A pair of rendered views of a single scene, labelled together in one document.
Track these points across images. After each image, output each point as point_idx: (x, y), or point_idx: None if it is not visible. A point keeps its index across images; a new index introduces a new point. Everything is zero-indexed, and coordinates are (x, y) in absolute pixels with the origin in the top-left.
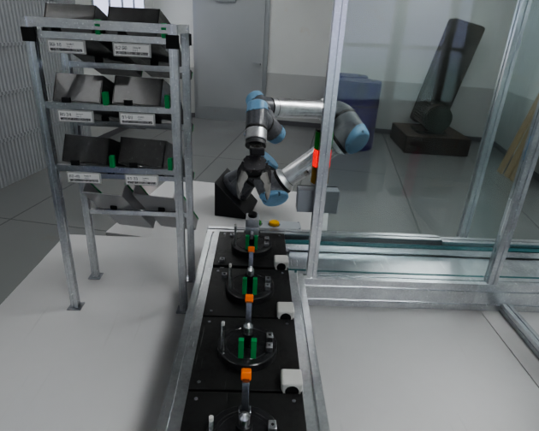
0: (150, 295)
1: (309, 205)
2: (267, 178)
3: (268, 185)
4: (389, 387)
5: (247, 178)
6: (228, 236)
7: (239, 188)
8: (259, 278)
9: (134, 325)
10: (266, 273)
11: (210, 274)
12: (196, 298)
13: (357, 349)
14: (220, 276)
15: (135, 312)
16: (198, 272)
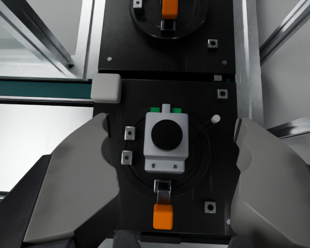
0: (307, 96)
1: None
2: (57, 178)
3: (76, 137)
4: None
5: (232, 211)
6: (216, 205)
7: (258, 129)
8: (151, 19)
9: (304, 37)
10: (138, 57)
11: (236, 63)
12: (246, 1)
13: (46, 4)
14: (218, 46)
15: None
16: (256, 68)
